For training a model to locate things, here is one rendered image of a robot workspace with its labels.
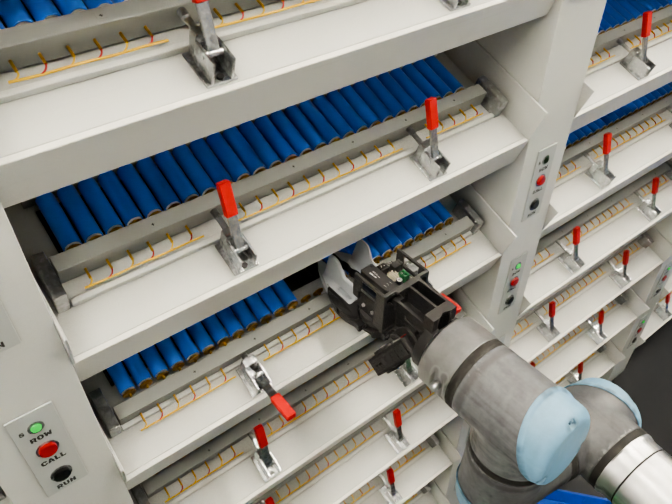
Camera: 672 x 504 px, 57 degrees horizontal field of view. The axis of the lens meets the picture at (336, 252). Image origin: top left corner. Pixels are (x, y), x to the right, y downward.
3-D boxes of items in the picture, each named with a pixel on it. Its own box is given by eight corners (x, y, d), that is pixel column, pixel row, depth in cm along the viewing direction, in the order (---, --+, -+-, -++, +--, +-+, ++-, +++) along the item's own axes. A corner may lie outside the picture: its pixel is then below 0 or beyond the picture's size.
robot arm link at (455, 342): (493, 375, 73) (435, 420, 68) (462, 350, 76) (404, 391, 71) (508, 324, 67) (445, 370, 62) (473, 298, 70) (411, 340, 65)
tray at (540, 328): (652, 270, 157) (690, 241, 145) (489, 391, 129) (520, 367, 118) (595, 211, 163) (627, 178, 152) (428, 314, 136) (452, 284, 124)
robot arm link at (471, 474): (558, 504, 75) (589, 447, 67) (487, 554, 70) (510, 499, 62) (504, 445, 81) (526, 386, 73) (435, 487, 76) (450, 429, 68)
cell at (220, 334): (203, 300, 80) (229, 341, 77) (190, 306, 79) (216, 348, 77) (204, 294, 78) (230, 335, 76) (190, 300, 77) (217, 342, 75)
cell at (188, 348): (174, 315, 78) (200, 357, 76) (160, 321, 77) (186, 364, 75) (174, 308, 76) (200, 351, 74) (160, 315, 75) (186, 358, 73)
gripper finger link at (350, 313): (346, 273, 80) (395, 309, 75) (345, 283, 81) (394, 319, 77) (319, 291, 78) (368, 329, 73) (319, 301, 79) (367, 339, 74)
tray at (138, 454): (490, 269, 98) (517, 236, 90) (127, 491, 70) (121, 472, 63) (412, 178, 105) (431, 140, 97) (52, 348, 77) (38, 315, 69)
